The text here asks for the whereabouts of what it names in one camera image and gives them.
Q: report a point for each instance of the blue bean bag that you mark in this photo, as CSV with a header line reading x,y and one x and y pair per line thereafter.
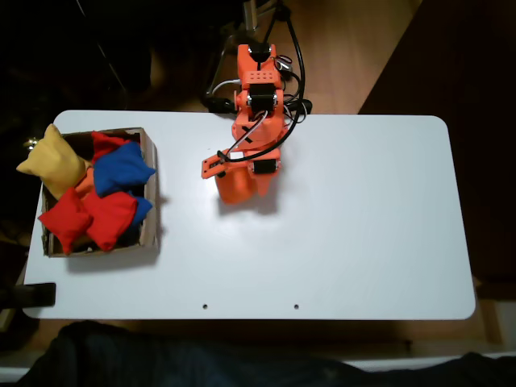
x,y
143,207
121,169

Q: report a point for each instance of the cardboard box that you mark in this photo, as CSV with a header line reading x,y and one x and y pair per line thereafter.
x,y
150,238

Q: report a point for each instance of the red bean bag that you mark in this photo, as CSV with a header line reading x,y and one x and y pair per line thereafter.
x,y
64,219
111,219
106,143

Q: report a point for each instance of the yellow bean bag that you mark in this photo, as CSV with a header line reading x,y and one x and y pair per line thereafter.
x,y
54,161

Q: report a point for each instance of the black table clamp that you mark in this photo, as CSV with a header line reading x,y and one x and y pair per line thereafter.
x,y
36,294
304,105
217,104

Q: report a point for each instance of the grey metal stand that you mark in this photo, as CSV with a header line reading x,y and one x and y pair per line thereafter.
x,y
250,14

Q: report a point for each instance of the person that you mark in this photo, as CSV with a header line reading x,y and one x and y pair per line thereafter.
x,y
161,363

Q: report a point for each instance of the shiny metal object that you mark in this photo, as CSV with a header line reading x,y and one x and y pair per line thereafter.
x,y
31,143

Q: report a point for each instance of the orange camera mount plate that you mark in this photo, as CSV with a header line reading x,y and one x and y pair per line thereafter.
x,y
209,167

